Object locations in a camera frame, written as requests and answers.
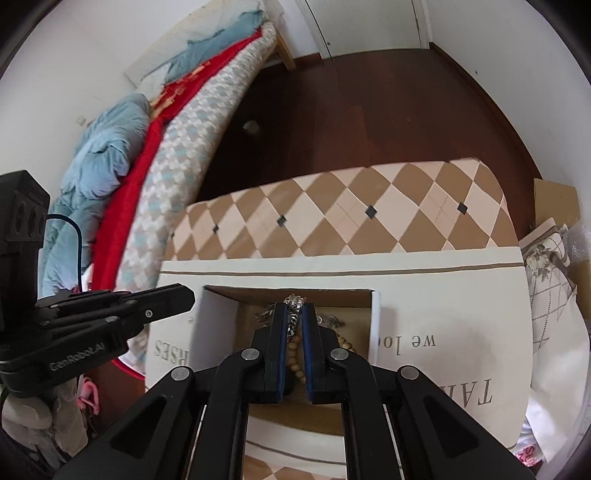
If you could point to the wooden bed frame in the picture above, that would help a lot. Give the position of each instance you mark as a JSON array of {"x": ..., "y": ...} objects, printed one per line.
[{"x": 285, "y": 51}]

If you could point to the red blanket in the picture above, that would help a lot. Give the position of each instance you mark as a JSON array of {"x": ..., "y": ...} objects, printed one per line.
[{"x": 134, "y": 184}]

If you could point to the bubble wrap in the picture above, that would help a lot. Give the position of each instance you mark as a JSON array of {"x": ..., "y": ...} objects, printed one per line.
[{"x": 581, "y": 249}]

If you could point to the beige cloth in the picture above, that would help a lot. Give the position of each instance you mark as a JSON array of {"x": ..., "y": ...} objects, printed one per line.
[{"x": 41, "y": 424}]

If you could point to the checkered bed mattress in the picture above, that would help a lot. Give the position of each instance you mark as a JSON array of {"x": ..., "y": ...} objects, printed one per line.
[{"x": 189, "y": 138}]

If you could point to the white door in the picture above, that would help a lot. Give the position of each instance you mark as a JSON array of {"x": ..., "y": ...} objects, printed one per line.
[{"x": 369, "y": 25}]

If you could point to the diamond-pattern tablecloth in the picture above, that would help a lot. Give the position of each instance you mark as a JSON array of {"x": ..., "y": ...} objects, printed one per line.
[{"x": 332, "y": 217}]

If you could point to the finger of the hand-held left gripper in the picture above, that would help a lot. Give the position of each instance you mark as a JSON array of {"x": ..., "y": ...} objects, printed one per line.
[
  {"x": 159, "y": 302},
  {"x": 83, "y": 302}
]

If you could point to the white printed jewelry box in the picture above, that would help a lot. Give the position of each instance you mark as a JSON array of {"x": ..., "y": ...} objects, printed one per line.
[{"x": 443, "y": 304}]

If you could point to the silver jewelry piece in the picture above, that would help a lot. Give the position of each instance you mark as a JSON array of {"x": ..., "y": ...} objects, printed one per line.
[
  {"x": 328, "y": 319},
  {"x": 263, "y": 314}
]

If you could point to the teal blanket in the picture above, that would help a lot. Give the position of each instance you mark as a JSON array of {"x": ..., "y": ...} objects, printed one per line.
[{"x": 217, "y": 44}]

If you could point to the floral checked cloth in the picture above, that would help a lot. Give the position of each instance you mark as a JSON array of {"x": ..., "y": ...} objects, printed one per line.
[{"x": 549, "y": 281}]

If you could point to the cardboard sheet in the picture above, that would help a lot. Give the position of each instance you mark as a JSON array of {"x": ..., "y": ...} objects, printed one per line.
[{"x": 556, "y": 203}]

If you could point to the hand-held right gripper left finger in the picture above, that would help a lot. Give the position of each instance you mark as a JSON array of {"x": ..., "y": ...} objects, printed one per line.
[{"x": 278, "y": 344}]

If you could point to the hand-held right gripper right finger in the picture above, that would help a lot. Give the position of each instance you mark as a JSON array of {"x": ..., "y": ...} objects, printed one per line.
[{"x": 310, "y": 353}]

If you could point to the pink clothes hanger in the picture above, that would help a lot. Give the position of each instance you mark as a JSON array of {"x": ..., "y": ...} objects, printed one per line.
[{"x": 88, "y": 394}]

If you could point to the light blue quilt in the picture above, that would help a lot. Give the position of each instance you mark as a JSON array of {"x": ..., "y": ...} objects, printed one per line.
[{"x": 97, "y": 157}]

